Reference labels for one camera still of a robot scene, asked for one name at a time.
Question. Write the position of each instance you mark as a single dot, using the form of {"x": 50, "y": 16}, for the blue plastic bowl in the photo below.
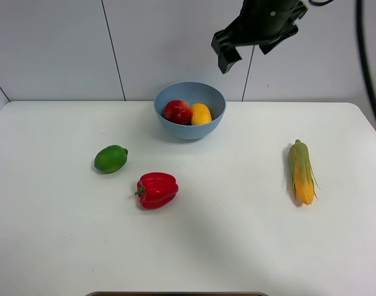
{"x": 191, "y": 92}

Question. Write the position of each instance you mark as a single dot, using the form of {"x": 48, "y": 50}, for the red apple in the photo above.
{"x": 178, "y": 112}

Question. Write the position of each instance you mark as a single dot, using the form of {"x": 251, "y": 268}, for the red bell pepper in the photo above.
{"x": 156, "y": 189}

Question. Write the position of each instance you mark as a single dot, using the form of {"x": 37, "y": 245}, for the green lime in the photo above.
{"x": 111, "y": 159}

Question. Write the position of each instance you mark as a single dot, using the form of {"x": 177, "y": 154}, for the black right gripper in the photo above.
{"x": 263, "y": 23}

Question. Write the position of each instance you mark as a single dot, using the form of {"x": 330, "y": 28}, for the yellow mango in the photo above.
{"x": 200, "y": 114}

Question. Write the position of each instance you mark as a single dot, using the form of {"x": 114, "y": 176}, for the corn cob with husk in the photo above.
{"x": 301, "y": 172}

